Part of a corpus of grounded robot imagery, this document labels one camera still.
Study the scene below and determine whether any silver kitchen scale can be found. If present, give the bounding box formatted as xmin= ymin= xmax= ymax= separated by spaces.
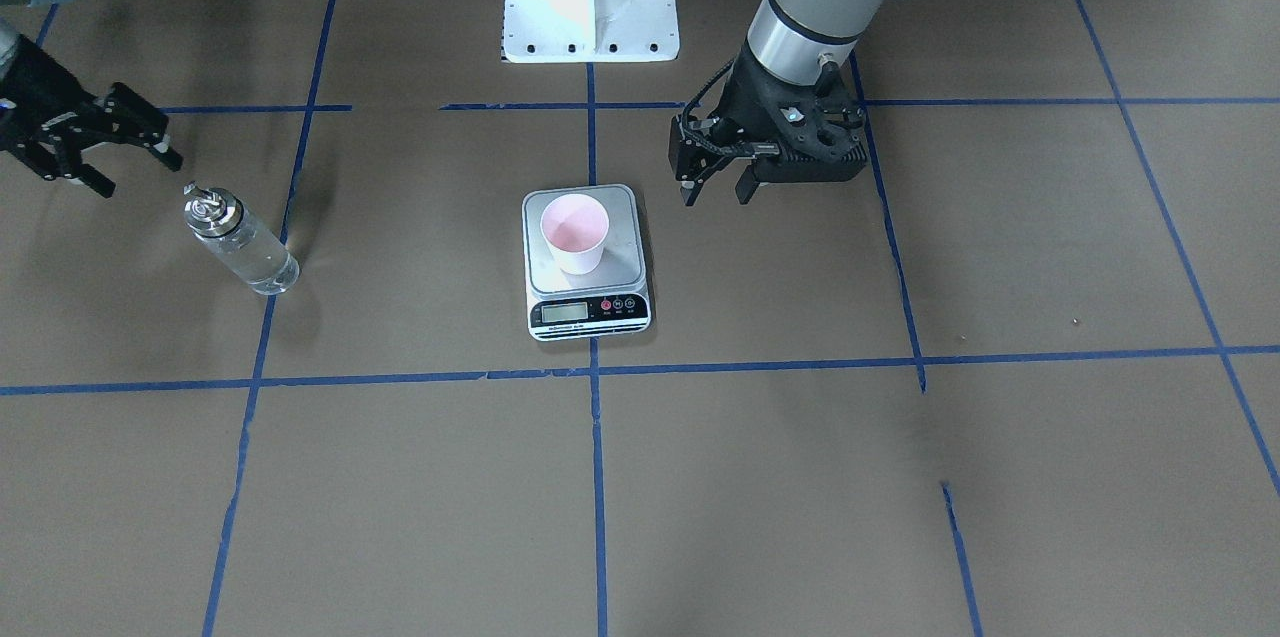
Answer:
xmin=522 ymin=183 xmax=652 ymax=342

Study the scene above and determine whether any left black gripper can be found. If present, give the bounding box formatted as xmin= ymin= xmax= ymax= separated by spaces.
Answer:
xmin=669 ymin=46 xmax=776 ymax=207

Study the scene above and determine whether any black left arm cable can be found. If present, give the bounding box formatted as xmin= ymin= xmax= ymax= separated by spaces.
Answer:
xmin=682 ymin=58 xmax=741 ymax=133

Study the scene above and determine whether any pink paper cup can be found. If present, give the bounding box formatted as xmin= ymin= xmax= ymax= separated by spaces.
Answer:
xmin=539 ymin=192 xmax=611 ymax=276

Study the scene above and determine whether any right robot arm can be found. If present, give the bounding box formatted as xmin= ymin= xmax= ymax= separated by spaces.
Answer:
xmin=1 ymin=0 xmax=184 ymax=198

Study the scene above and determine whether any clear glass sauce bottle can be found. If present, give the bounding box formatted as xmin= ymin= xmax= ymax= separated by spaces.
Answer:
xmin=183 ymin=182 xmax=301 ymax=295

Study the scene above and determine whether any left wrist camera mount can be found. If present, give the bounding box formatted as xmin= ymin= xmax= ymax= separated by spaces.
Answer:
xmin=751 ymin=54 xmax=870 ymax=183

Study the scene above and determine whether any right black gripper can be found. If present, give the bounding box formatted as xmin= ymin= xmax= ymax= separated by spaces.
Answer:
xmin=1 ymin=35 xmax=184 ymax=198

